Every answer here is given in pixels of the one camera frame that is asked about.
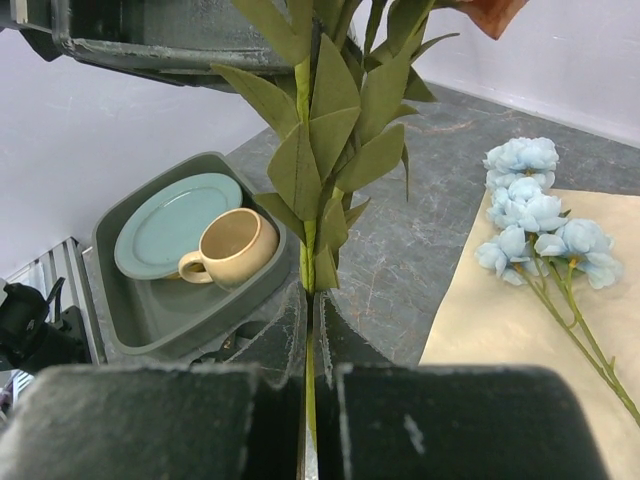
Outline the brown rose stem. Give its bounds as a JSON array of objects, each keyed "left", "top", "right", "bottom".
[{"left": 209, "top": 0, "right": 531, "bottom": 446}]

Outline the beige ceramic vase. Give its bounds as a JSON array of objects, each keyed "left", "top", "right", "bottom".
[{"left": 178, "top": 208, "right": 279, "bottom": 291}]

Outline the light blue flower stem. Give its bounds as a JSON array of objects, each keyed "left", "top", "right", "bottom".
[{"left": 474, "top": 137, "right": 639, "bottom": 419}]

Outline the light blue plate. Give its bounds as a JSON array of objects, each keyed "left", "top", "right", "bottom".
[{"left": 114, "top": 173, "right": 243, "bottom": 280}]

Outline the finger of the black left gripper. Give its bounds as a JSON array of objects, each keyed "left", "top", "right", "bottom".
[{"left": 49, "top": 0, "right": 311, "bottom": 96}]

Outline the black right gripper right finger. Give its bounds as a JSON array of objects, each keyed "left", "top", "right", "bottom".
[{"left": 315, "top": 294, "right": 607, "bottom": 479}]

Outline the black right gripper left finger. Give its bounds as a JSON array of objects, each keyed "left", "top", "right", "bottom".
[{"left": 0, "top": 284, "right": 309, "bottom": 480}]

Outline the black printed ribbon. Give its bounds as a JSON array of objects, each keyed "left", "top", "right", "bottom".
[{"left": 191, "top": 321, "right": 267, "bottom": 365}]

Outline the dark green tray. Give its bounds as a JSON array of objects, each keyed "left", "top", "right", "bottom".
[{"left": 93, "top": 152, "right": 293, "bottom": 360}]

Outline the orange wrapping paper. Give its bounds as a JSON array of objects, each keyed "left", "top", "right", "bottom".
[{"left": 421, "top": 189, "right": 639, "bottom": 479}]

